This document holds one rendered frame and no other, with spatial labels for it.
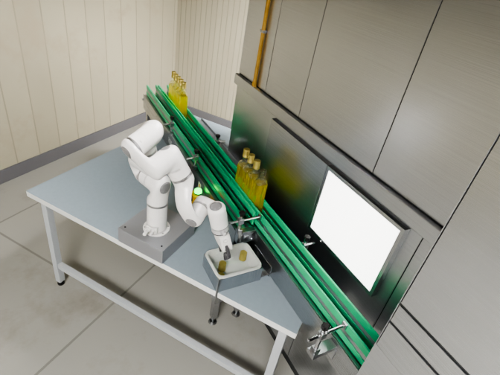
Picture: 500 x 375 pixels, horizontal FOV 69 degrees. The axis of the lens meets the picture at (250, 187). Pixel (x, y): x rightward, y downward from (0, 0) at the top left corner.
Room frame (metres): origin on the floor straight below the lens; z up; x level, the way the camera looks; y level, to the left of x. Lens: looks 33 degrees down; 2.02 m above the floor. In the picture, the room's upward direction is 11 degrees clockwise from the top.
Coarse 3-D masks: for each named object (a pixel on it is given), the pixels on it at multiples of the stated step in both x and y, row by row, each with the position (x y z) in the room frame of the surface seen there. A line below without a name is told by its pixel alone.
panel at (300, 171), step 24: (288, 144) 1.59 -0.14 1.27; (264, 168) 1.72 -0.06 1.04; (288, 168) 1.56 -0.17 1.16; (312, 168) 1.42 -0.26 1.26; (336, 168) 1.34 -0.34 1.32; (288, 192) 1.52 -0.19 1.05; (312, 192) 1.38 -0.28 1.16; (360, 192) 1.19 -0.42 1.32; (312, 216) 1.34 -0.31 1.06; (384, 216) 1.07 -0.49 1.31; (384, 264) 1.00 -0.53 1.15
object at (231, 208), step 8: (152, 96) 2.68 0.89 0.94; (160, 104) 2.49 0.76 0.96; (160, 112) 2.49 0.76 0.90; (168, 120) 2.33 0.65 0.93; (176, 128) 2.17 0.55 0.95; (176, 136) 2.17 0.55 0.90; (184, 136) 2.06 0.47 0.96; (184, 144) 2.05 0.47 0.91; (192, 152) 1.92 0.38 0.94; (192, 160) 1.91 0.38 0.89; (200, 160) 1.81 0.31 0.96; (200, 168) 1.80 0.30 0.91; (208, 168) 1.73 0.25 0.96; (208, 176) 1.71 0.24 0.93; (208, 184) 1.69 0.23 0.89; (216, 184) 1.62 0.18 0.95; (216, 192) 1.61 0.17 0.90; (224, 192) 1.53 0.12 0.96; (224, 200) 1.53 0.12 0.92; (232, 208) 1.44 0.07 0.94; (232, 216) 1.43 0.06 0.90
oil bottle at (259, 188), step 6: (258, 180) 1.51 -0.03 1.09; (264, 180) 1.51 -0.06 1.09; (252, 186) 1.53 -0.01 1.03; (258, 186) 1.49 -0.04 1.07; (264, 186) 1.51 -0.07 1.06; (252, 192) 1.52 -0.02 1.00; (258, 192) 1.49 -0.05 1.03; (264, 192) 1.51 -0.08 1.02; (252, 198) 1.51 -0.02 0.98; (258, 198) 1.49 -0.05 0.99; (264, 198) 1.52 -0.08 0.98; (258, 204) 1.50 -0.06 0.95
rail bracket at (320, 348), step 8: (328, 328) 0.79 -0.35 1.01; (336, 328) 0.84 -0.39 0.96; (344, 328) 0.85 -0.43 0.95; (312, 336) 0.79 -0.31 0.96; (320, 336) 0.79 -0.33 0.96; (320, 344) 0.83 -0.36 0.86; (328, 344) 0.84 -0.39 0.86; (312, 352) 0.79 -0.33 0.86; (320, 352) 0.80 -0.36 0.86; (328, 352) 0.82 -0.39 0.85
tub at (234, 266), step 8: (240, 248) 1.30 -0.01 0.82; (248, 248) 1.29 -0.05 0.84; (208, 256) 1.19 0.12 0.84; (216, 256) 1.23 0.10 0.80; (232, 256) 1.28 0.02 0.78; (248, 256) 1.28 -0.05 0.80; (256, 256) 1.24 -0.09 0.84; (216, 264) 1.21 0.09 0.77; (232, 264) 1.23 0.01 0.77; (240, 264) 1.24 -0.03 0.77; (248, 264) 1.25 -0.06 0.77; (256, 264) 1.22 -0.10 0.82; (216, 272) 1.10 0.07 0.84; (224, 272) 1.17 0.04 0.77; (232, 272) 1.18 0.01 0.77; (240, 272) 1.13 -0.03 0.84
